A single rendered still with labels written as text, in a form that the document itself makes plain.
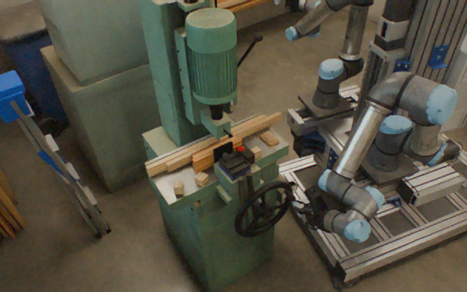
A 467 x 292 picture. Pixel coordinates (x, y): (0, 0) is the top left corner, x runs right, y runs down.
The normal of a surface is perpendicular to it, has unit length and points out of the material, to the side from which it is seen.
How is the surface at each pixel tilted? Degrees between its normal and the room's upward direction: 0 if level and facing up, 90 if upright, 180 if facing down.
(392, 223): 0
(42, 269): 0
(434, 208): 0
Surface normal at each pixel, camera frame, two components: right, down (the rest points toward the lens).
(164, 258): -0.03, -0.73
